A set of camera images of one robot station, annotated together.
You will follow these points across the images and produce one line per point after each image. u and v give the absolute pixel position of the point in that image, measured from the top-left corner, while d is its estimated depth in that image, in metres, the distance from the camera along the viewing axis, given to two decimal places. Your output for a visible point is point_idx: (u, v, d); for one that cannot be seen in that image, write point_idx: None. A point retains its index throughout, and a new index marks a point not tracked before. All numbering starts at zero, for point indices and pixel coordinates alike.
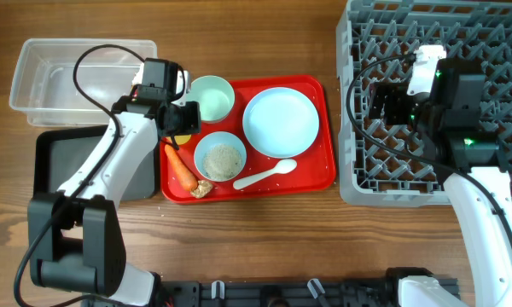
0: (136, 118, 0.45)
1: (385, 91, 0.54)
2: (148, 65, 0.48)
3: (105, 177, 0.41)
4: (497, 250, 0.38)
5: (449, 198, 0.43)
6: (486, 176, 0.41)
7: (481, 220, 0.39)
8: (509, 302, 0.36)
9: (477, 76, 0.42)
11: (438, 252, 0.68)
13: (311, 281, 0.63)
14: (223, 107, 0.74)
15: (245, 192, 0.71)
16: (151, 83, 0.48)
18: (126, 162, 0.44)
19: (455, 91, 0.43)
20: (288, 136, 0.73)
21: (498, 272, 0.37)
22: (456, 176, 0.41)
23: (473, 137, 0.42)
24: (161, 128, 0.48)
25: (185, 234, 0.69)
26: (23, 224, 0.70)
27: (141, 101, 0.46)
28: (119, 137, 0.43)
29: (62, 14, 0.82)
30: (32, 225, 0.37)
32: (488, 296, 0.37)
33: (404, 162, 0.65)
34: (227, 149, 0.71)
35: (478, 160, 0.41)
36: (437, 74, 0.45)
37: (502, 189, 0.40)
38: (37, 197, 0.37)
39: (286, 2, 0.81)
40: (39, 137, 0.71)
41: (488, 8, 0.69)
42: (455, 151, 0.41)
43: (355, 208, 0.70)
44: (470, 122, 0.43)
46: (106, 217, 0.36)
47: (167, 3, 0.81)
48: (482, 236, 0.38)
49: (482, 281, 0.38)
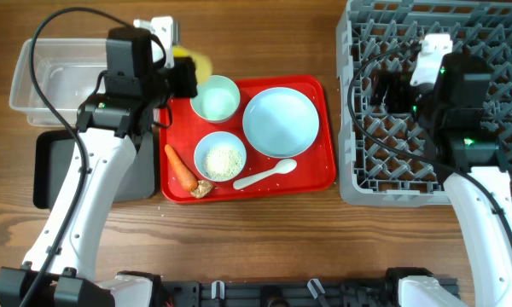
0: (104, 143, 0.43)
1: (386, 80, 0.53)
2: (111, 49, 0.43)
3: (74, 238, 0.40)
4: (497, 250, 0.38)
5: (450, 199, 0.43)
6: (486, 176, 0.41)
7: (480, 219, 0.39)
8: (510, 301, 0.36)
9: (481, 75, 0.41)
11: (438, 252, 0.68)
13: (312, 281, 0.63)
14: (228, 108, 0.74)
15: (245, 192, 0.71)
16: (118, 71, 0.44)
18: (100, 204, 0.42)
19: (458, 91, 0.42)
20: (288, 135, 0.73)
21: (498, 272, 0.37)
22: (457, 176, 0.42)
23: (472, 137, 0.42)
24: (139, 135, 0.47)
25: (185, 234, 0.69)
26: (23, 224, 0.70)
27: (110, 103, 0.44)
28: (86, 174, 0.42)
29: (63, 14, 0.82)
30: (7, 304, 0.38)
32: (488, 296, 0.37)
33: (404, 162, 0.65)
34: (226, 150, 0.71)
35: (477, 159, 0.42)
36: (441, 70, 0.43)
37: (501, 190, 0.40)
38: (3, 279, 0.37)
39: (286, 2, 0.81)
40: (40, 137, 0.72)
41: (488, 8, 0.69)
42: (456, 151, 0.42)
43: (355, 208, 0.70)
44: (472, 121, 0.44)
46: (78, 296, 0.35)
47: (167, 3, 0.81)
48: (482, 235, 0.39)
49: (483, 281, 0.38)
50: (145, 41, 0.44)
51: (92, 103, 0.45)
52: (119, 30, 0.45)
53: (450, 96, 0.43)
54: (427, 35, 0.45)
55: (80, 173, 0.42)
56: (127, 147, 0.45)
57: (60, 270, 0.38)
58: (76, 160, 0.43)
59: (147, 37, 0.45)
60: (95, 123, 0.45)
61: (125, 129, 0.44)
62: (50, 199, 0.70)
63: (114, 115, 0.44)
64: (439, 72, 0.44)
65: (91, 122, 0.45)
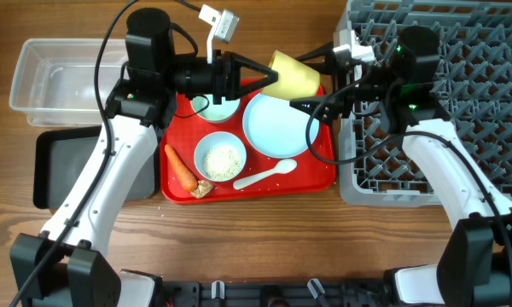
0: (128, 129, 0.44)
1: (342, 98, 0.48)
2: (131, 45, 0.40)
3: (92, 214, 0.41)
4: (452, 170, 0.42)
5: (411, 155, 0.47)
6: (432, 126, 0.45)
7: (435, 152, 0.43)
8: (474, 205, 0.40)
9: (432, 56, 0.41)
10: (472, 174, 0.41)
11: (438, 252, 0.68)
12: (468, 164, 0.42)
13: (312, 281, 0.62)
14: (229, 107, 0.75)
15: (245, 192, 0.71)
16: (141, 66, 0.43)
18: (119, 183, 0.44)
19: (410, 73, 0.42)
20: (282, 130, 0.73)
21: (458, 185, 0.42)
22: (415, 137, 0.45)
23: (416, 103, 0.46)
24: (161, 127, 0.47)
25: (185, 234, 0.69)
26: (23, 224, 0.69)
27: (140, 95, 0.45)
28: (110, 155, 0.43)
29: (63, 14, 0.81)
30: (18, 270, 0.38)
32: (457, 208, 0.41)
33: (404, 162, 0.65)
34: (228, 150, 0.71)
35: (423, 120, 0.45)
36: (398, 49, 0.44)
37: (446, 129, 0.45)
38: (20, 242, 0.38)
39: (286, 2, 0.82)
40: (39, 137, 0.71)
41: (488, 8, 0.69)
42: (406, 118, 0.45)
43: (355, 208, 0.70)
44: (421, 93, 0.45)
46: (90, 268, 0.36)
47: (167, 3, 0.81)
48: (439, 163, 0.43)
49: (450, 199, 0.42)
50: (165, 32, 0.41)
51: (121, 93, 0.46)
52: (137, 16, 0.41)
53: (404, 76, 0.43)
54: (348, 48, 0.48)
55: (105, 154, 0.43)
56: (151, 136, 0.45)
57: (76, 241, 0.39)
58: (101, 143, 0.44)
59: (164, 26, 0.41)
60: (122, 111, 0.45)
61: (150, 120, 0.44)
62: (50, 199, 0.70)
63: (142, 107, 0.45)
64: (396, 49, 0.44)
65: (119, 110, 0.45)
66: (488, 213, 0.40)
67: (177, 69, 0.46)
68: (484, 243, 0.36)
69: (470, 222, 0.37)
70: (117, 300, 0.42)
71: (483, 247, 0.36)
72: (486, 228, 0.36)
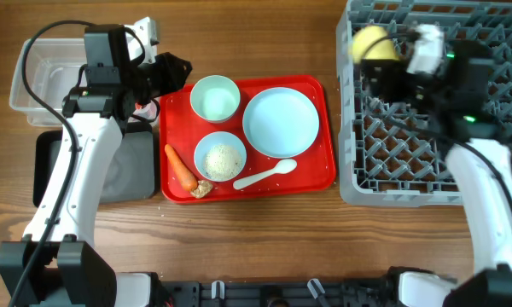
0: (90, 124, 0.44)
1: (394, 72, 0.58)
2: (90, 42, 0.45)
3: (71, 208, 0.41)
4: (495, 208, 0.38)
5: (453, 171, 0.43)
6: (485, 147, 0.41)
7: (481, 182, 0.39)
8: (506, 253, 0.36)
9: (485, 60, 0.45)
10: None
11: (438, 252, 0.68)
12: None
13: (311, 281, 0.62)
14: (229, 108, 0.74)
15: (245, 192, 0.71)
16: (98, 62, 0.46)
18: (93, 176, 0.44)
19: (462, 78, 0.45)
20: (288, 132, 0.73)
21: (496, 228, 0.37)
22: (461, 150, 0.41)
23: (474, 116, 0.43)
24: (123, 119, 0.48)
25: (185, 234, 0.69)
26: (24, 224, 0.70)
27: (95, 90, 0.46)
28: (77, 152, 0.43)
29: (62, 14, 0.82)
30: (8, 277, 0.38)
32: (487, 250, 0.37)
33: (404, 162, 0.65)
34: (227, 149, 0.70)
35: (477, 137, 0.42)
36: (450, 55, 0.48)
37: (498, 155, 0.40)
38: (4, 249, 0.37)
39: (286, 2, 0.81)
40: (39, 137, 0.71)
41: (488, 8, 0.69)
42: (458, 129, 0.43)
43: (355, 208, 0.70)
44: (471, 106, 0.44)
46: (81, 258, 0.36)
47: (167, 3, 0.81)
48: (481, 195, 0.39)
49: (482, 239, 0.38)
50: (121, 32, 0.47)
51: (76, 92, 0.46)
52: (94, 26, 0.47)
53: (455, 83, 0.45)
54: (429, 28, 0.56)
55: (71, 151, 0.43)
56: (113, 127, 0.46)
57: (61, 238, 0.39)
58: (66, 142, 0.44)
59: (121, 27, 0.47)
60: (80, 110, 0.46)
61: (109, 111, 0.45)
62: None
63: (98, 101, 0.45)
64: (447, 57, 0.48)
65: (78, 109, 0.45)
66: None
67: (142, 73, 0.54)
68: (503, 297, 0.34)
69: (497, 274, 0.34)
70: (114, 294, 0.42)
71: (503, 301, 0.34)
72: None
